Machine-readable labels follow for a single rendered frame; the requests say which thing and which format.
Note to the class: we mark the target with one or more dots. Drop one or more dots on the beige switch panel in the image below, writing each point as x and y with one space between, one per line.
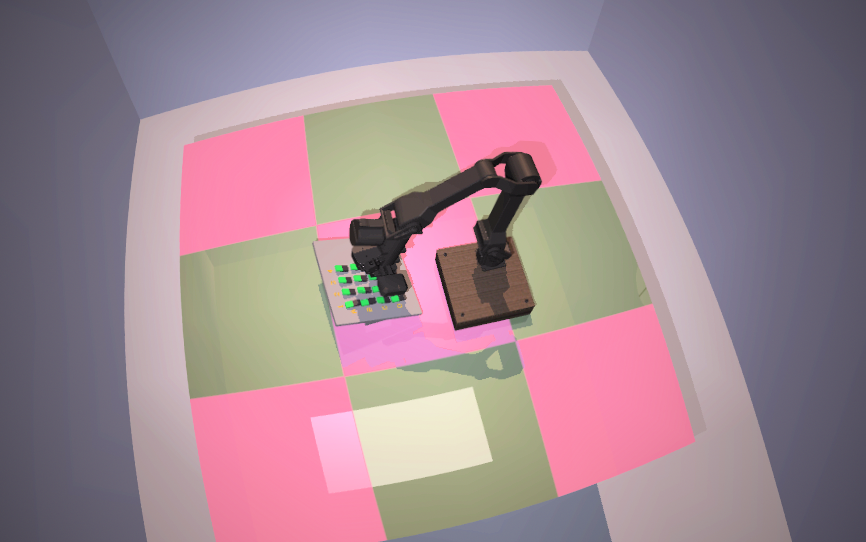
352 295

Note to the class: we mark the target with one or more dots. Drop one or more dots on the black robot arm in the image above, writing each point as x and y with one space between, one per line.
416 210

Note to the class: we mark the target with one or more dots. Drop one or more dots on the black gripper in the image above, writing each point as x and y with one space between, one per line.
390 283

